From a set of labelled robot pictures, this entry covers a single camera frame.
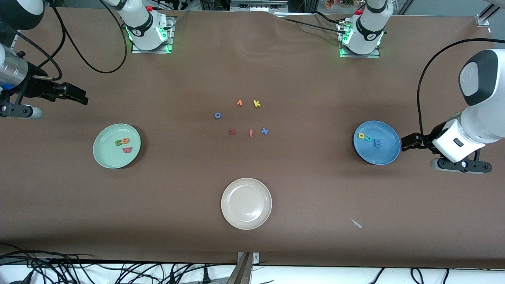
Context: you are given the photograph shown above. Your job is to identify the blue plate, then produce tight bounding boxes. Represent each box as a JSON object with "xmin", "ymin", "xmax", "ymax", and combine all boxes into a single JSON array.
[{"xmin": 353, "ymin": 120, "xmax": 401, "ymax": 166}]

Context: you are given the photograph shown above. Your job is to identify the light green plate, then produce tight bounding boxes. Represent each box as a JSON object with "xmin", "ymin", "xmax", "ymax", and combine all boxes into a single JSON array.
[{"xmin": 93, "ymin": 123, "xmax": 142, "ymax": 169}]

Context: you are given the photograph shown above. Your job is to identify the orange decorative object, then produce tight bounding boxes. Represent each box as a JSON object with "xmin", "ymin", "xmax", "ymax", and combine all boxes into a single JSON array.
[{"xmin": 324, "ymin": 0, "xmax": 356, "ymax": 9}]

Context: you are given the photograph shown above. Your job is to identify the beige plate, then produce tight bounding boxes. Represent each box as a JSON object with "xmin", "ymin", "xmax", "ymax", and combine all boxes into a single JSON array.
[{"xmin": 221, "ymin": 178, "xmax": 273, "ymax": 230}]

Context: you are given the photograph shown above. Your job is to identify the grey metal box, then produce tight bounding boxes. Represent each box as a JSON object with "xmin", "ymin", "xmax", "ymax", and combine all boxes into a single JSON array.
[{"xmin": 230, "ymin": 0, "xmax": 289, "ymax": 12}]

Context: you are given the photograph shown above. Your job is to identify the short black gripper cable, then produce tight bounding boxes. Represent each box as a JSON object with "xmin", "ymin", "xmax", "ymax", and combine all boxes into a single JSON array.
[{"xmin": 11, "ymin": 28, "xmax": 64, "ymax": 81}]

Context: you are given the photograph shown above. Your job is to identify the long looping black arm cable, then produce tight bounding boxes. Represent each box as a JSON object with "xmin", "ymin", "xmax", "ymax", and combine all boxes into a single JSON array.
[{"xmin": 48, "ymin": 0, "xmax": 128, "ymax": 75}]

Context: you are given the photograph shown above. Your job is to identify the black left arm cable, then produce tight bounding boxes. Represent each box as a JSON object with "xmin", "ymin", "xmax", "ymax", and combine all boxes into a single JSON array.
[{"xmin": 416, "ymin": 38, "xmax": 505, "ymax": 136}]

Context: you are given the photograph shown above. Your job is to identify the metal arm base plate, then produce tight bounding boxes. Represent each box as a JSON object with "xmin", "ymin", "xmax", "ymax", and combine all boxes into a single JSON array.
[
  {"xmin": 339, "ymin": 22, "xmax": 381, "ymax": 59},
  {"xmin": 131, "ymin": 16, "xmax": 175, "ymax": 54}
]

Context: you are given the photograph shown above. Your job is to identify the aluminium frame profile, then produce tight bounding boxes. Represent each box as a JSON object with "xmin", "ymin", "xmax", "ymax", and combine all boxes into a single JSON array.
[{"xmin": 475, "ymin": 0, "xmax": 505, "ymax": 27}]

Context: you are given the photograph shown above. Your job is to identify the black cable on table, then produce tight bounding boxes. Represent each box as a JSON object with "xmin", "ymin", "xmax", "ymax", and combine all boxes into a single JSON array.
[{"xmin": 274, "ymin": 11, "xmax": 350, "ymax": 33}]

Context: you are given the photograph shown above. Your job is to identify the metal table bracket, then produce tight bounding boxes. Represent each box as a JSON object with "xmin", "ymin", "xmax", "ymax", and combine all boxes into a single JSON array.
[{"xmin": 226, "ymin": 252, "xmax": 260, "ymax": 284}]

